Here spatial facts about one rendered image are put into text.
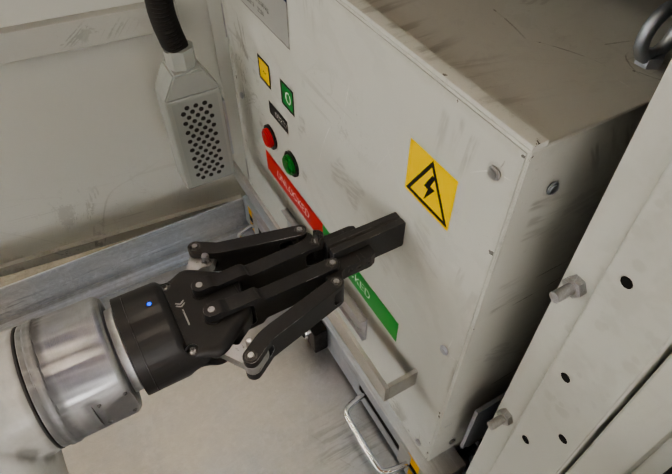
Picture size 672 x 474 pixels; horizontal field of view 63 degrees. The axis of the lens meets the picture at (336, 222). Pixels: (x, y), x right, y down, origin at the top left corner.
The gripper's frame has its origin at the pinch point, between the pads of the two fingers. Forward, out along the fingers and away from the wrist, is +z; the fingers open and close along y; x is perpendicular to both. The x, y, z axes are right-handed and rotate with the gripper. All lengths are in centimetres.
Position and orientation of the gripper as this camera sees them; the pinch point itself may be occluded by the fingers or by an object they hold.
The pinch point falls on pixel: (365, 243)
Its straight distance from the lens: 46.9
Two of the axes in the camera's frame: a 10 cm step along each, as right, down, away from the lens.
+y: 4.9, 6.4, -5.9
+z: 8.7, -3.6, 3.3
